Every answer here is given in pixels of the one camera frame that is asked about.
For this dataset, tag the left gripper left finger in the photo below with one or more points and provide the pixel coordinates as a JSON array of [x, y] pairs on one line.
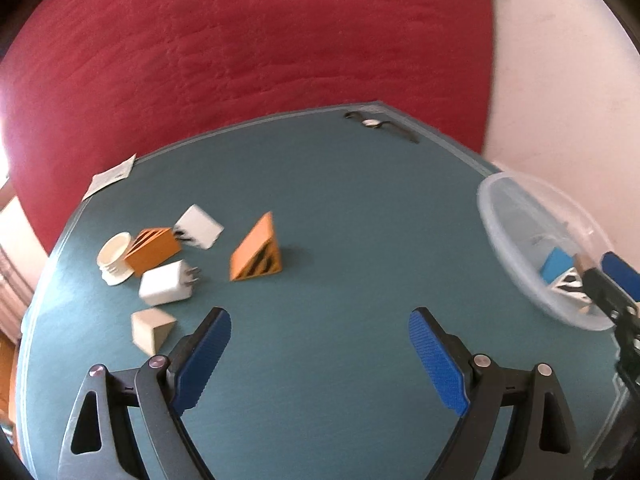
[[194, 359]]

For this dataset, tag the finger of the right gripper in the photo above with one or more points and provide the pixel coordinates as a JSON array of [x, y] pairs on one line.
[[622, 273], [610, 298]]

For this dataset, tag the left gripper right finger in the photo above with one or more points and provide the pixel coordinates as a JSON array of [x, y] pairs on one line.
[[445, 359]]

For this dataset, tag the white black striped wedge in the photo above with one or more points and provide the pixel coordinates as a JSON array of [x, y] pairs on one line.
[[569, 284]]

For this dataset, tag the light wooden wedge block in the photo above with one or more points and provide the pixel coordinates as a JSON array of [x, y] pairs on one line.
[[150, 328]]

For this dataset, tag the blue wedge block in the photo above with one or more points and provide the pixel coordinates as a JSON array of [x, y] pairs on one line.
[[557, 263]]

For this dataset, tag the white power adapter plug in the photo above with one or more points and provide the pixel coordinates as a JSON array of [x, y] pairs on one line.
[[169, 283]]

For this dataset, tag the orange black striped wedge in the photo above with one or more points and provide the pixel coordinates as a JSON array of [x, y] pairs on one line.
[[258, 254]]

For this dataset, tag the clear plastic bowl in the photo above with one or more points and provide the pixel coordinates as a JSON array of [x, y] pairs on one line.
[[525, 218]]

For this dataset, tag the white threaded plastic cap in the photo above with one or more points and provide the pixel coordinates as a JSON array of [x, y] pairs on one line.
[[111, 259]]

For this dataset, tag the orange block striped top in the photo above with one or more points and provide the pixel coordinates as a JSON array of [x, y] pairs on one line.
[[150, 249]]

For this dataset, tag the white wedge striped side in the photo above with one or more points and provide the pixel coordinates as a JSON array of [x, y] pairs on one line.
[[197, 229]]

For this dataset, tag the patterned sheer curtain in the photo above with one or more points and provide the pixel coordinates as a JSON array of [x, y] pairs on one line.
[[16, 296]]

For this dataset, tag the white paper sheet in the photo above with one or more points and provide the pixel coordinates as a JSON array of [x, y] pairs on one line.
[[110, 176]]

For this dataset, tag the red quilted sofa back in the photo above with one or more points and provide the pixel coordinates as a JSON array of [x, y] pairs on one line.
[[87, 83]]

